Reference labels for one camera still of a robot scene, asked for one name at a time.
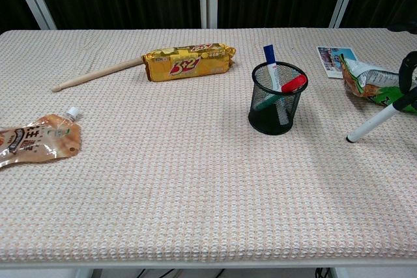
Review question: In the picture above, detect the wooden stick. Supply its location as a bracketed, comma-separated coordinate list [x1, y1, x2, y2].
[51, 56, 145, 93]

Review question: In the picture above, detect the red marker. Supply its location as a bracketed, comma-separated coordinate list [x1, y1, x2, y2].
[279, 74, 308, 94]

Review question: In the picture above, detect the black pen cup with markers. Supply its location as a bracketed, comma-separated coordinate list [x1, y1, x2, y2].
[248, 61, 308, 136]

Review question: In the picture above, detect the green cap marker pen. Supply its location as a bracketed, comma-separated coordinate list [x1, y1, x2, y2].
[253, 94, 288, 111]

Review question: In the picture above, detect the beige waffle tablecloth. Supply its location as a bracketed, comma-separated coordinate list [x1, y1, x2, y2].
[0, 27, 417, 263]

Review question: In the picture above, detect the yellow biscuit packet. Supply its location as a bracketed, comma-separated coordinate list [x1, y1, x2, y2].
[141, 42, 238, 83]

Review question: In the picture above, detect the photo postcard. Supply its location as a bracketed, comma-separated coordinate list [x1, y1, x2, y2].
[316, 46, 360, 79]

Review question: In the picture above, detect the orange spouted drink pouch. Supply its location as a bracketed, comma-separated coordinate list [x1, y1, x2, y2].
[0, 105, 82, 169]

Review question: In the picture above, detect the white cylindrical tube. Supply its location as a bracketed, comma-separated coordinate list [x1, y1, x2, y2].
[345, 86, 417, 144]

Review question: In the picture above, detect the blue and white marker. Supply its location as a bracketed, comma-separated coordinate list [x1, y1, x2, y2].
[263, 44, 291, 126]

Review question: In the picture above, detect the crumpled green snack bag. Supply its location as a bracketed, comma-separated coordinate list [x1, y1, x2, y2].
[338, 53, 417, 115]

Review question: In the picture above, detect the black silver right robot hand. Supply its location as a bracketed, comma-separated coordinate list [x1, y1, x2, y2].
[399, 51, 417, 94]

